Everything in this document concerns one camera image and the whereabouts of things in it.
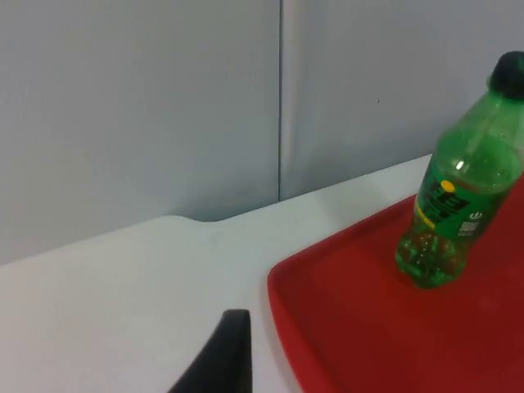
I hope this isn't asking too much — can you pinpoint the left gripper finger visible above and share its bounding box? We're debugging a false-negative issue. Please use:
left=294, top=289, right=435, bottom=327
left=166, top=309, right=252, bottom=393

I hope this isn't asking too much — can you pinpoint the red tray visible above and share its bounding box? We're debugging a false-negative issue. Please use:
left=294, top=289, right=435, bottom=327
left=266, top=171, right=524, bottom=393

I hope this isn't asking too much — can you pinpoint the green plastic bottle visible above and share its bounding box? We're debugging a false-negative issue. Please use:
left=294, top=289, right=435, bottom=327
left=394, top=51, right=524, bottom=290

